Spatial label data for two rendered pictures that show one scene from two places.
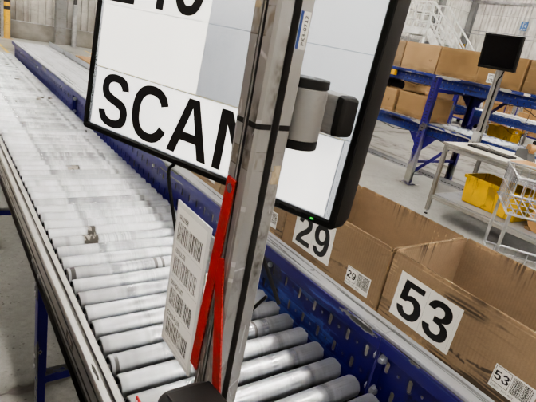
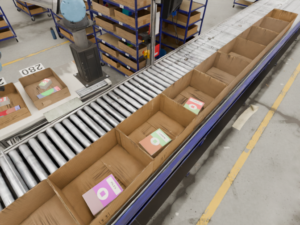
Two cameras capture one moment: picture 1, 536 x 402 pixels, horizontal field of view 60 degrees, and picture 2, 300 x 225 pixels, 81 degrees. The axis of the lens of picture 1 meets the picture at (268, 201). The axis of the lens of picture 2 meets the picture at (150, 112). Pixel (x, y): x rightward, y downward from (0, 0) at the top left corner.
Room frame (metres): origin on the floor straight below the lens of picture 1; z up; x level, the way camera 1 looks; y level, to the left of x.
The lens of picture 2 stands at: (0.13, -1.63, 1.83)
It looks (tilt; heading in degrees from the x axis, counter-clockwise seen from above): 48 degrees down; 79
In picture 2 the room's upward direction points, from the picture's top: 2 degrees clockwise
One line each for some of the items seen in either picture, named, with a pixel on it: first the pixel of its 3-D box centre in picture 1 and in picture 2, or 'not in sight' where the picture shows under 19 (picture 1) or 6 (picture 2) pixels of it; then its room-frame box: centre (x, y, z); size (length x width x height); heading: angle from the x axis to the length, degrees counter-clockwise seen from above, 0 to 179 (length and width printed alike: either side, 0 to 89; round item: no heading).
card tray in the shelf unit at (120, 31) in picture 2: not in sight; (134, 31); (0.34, 0.76, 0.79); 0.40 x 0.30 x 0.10; 129
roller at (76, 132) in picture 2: not in sight; (81, 138); (-0.22, -0.84, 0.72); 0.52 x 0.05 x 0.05; 128
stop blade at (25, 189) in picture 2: not in sight; (18, 177); (-0.55, -1.10, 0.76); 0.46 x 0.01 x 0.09; 128
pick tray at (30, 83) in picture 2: not in sight; (44, 87); (-0.57, -0.30, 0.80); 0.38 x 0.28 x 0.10; 123
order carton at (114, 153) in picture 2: not in sight; (105, 175); (-0.01, -1.26, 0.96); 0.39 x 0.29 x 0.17; 38
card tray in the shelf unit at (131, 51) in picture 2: not in sight; (135, 45); (0.34, 0.76, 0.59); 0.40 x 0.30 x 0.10; 126
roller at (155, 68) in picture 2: not in sight; (169, 77); (0.60, -0.20, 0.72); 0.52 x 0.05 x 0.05; 128
